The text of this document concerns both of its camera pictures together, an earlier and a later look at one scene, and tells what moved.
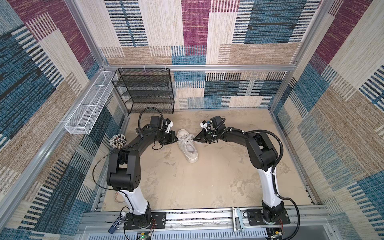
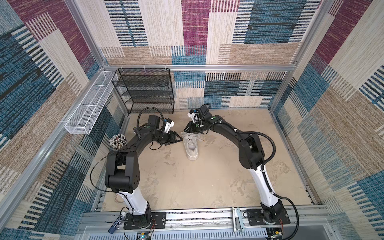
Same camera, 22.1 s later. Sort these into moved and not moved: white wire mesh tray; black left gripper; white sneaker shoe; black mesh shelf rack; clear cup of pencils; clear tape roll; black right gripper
Moved: white sneaker shoe; black right gripper
Not moved: black mesh shelf rack; black left gripper; white wire mesh tray; clear cup of pencils; clear tape roll
